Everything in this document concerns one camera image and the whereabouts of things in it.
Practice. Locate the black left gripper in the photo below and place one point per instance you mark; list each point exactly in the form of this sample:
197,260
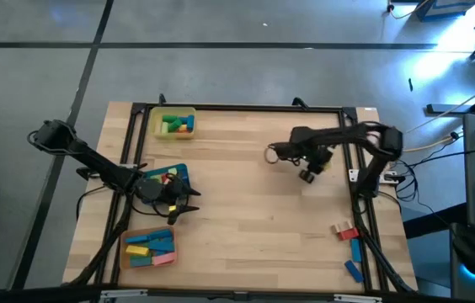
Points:
173,193

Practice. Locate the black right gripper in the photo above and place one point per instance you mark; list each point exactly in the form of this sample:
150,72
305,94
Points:
315,160

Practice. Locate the red arch block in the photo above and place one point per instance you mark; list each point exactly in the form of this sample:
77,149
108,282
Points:
164,179

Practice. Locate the light green arch block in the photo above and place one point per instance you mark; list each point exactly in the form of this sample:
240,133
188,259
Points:
172,171
155,177

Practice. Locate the blue plank block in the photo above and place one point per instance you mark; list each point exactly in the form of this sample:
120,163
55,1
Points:
160,234
355,250
159,253
140,261
353,271
137,239
162,246

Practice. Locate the pink block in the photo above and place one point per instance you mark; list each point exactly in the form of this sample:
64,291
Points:
164,258

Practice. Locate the yellow plank block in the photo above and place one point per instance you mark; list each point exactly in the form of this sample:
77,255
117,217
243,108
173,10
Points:
137,250

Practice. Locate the light green cylinder block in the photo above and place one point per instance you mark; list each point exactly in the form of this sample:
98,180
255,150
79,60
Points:
164,127

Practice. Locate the blue cylinder block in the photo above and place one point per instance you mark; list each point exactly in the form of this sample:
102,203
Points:
190,122
183,119

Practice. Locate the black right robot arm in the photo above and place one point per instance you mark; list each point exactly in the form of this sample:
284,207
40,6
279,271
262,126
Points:
347,134

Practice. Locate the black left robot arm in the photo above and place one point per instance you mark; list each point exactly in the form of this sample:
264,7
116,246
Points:
94,164

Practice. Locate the teal plastic bin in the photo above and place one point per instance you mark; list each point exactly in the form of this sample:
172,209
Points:
182,167

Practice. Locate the natural wood block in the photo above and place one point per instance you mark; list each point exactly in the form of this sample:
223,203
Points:
338,228
345,224

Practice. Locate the yellow plastic bin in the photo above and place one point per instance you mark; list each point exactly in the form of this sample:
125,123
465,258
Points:
155,135

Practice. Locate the orange plastic bin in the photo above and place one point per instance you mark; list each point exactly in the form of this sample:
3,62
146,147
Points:
122,252

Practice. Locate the small black strip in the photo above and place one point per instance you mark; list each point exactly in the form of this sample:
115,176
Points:
410,84

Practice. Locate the black desk leg bar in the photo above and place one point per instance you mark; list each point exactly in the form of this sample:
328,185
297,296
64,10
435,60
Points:
465,107

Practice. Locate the black computer mouse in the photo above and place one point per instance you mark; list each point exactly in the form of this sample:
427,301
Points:
469,254

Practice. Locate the black rig beam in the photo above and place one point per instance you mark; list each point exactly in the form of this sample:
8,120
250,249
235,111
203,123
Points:
31,295

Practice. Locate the blue box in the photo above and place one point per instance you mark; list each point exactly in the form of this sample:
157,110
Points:
444,8

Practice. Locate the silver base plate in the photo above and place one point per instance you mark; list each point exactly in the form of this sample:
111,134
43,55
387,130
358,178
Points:
130,166
353,174

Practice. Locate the black aluminium table frame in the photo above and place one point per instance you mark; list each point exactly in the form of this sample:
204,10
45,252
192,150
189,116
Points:
241,108

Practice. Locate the silver bracket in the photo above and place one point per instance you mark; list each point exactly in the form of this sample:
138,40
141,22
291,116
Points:
357,298
117,293

